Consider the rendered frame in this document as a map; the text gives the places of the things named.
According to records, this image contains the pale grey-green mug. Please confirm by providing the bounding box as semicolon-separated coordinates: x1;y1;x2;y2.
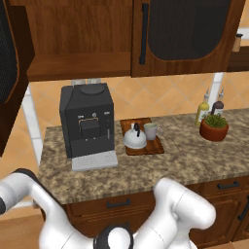
143;122;163;141

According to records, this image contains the brown wooden tray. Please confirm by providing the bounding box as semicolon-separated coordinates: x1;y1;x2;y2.
119;117;165;157

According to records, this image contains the brown wooden base cabinet door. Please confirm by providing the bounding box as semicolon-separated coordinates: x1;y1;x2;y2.
71;210;155;239
190;194;249;249

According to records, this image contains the wooden cabinet door, dark mesh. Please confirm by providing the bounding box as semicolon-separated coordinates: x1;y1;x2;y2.
130;0;247;79
0;0;36;158

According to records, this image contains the black coffee machine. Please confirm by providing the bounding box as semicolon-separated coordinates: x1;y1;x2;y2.
58;83;119;172

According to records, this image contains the yellow oil bottle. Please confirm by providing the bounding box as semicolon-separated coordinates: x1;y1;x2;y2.
195;88;211;128

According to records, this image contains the brown wooden drawer front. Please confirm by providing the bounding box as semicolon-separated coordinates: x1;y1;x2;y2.
197;176;249;199
64;191;157;219

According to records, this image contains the plant in terracotta pot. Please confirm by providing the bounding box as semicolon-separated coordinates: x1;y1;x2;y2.
198;114;230;142

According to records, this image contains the dark vinegar bottle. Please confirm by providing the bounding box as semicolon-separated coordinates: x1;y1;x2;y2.
210;87;226;117

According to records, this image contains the tan jar with dark lid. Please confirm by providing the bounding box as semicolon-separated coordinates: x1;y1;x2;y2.
231;33;244;53

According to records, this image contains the silver kettle with black handle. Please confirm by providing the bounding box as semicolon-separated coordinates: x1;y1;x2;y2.
123;122;148;150

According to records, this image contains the black drawer handle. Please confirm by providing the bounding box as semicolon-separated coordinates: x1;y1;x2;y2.
106;197;132;209
216;180;241;191

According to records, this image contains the brown wooden wall cabinet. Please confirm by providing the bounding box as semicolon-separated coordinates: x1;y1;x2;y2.
9;0;134;83

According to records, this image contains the dark wooden wall shelf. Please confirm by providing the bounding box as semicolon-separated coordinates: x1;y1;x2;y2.
226;45;249;73

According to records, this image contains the black base cabinet door handle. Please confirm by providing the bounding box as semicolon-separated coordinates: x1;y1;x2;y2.
236;194;249;223

